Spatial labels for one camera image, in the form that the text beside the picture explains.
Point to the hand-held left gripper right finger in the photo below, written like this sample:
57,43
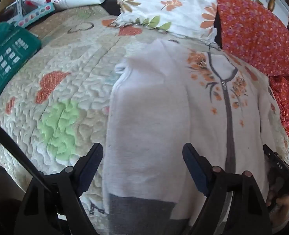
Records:
193,164

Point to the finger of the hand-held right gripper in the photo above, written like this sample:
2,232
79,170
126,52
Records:
276,160

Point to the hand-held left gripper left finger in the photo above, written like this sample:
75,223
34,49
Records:
92,161

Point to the white zip cardigan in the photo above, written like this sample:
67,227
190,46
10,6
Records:
147,102

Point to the person's right hand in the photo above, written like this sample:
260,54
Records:
280,208

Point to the quilted heart-print bedspread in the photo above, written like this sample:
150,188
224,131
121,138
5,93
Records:
73,66

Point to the red floral blanket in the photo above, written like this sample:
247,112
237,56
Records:
252,34

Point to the dark cloth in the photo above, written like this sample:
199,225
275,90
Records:
218,31

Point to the teal box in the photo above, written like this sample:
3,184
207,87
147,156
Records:
10,53

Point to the paint palette box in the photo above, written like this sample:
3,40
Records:
37,12

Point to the wooden headboard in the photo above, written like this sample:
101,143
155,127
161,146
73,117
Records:
272,0

